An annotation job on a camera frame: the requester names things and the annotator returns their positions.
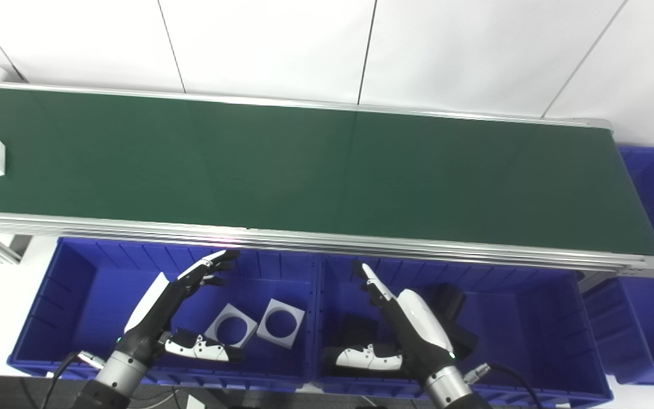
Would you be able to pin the blue bin with white parts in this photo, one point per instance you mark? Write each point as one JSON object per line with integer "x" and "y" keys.
{"x": 77, "y": 295}

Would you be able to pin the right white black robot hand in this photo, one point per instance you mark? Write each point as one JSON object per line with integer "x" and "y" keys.
{"x": 418, "y": 324}

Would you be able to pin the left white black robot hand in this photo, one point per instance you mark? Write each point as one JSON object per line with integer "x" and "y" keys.
{"x": 154, "y": 312}

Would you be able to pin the blue bin with black parts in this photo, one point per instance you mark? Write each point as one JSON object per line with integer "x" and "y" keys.
{"x": 531, "y": 329}

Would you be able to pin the green conveyor belt aluminium frame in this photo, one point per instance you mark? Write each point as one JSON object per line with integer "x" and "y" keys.
{"x": 304, "y": 170}

